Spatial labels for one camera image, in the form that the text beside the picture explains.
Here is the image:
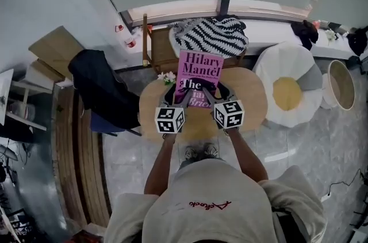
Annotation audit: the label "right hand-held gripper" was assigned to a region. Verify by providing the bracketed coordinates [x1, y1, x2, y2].
[201, 82, 246, 130]

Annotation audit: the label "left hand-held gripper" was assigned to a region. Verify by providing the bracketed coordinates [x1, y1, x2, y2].
[154, 83, 194, 135]

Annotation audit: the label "pink book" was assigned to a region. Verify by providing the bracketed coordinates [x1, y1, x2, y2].
[174, 49, 225, 108]

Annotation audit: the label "white flower-shaped floor cushion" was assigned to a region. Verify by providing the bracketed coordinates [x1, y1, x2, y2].
[254, 40, 324, 128]

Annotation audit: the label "person's left forearm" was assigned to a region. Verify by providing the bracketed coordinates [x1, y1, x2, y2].
[143, 132, 177, 196]

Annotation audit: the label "person's right forearm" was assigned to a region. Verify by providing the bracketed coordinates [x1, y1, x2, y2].
[228, 127, 270, 182]

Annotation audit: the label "wooden coffee table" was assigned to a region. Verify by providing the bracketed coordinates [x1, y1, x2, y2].
[139, 67, 269, 142]

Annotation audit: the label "small potted white flowers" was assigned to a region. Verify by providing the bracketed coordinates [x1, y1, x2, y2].
[157, 71, 177, 86]

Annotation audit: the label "person's right shoe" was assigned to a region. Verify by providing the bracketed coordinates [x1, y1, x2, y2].
[202, 143, 220, 159]

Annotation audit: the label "person's shoe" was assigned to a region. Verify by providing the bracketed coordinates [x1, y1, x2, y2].
[185, 145, 199, 161]
[202, 143, 220, 159]

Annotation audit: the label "person's left shoe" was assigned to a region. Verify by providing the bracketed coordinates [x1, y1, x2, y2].
[185, 145, 199, 161]

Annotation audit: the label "wooden shelf rack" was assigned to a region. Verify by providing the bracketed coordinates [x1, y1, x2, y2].
[142, 13, 248, 75]

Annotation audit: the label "black white striped knit blanket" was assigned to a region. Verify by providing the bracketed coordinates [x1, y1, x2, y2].
[168, 14, 250, 59]

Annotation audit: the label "clear bottle red label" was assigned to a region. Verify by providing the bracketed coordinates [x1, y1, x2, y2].
[114, 24, 138, 49]

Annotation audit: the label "blue chair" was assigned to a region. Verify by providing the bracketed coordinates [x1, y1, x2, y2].
[90, 112, 143, 137]

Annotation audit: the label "black jacket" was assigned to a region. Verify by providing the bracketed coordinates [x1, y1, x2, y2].
[68, 49, 141, 130]

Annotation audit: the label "white window ledge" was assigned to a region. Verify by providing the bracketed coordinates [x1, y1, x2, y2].
[114, 16, 353, 76]

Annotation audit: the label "crumpled black garment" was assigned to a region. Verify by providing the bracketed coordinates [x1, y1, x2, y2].
[290, 20, 319, 50]

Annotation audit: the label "stack of wooden planks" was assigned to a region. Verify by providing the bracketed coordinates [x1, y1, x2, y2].
[54, 89, 112, 228]

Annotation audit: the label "person's grey shirt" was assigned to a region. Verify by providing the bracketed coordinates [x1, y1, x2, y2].
[103, 158, 327, 243]

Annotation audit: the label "white flower bunch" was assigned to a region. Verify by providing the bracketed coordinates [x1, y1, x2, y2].
[324, 29, 337, 43]

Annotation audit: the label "large cardboard sheet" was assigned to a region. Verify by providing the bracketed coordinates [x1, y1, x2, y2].
[28, 25, 86, 79]

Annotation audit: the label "small cardboard box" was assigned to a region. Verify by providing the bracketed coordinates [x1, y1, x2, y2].
[30, 59, 66, 83]

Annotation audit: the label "black backpack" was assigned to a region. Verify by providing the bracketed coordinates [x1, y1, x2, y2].
[346, 28, 368, 56]

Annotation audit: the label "white desk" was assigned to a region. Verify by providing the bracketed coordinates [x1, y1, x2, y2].
[0, 68, 55, 132]

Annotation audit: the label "black power cable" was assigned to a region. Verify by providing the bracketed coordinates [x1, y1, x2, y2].
[329, 168, 363, 194]

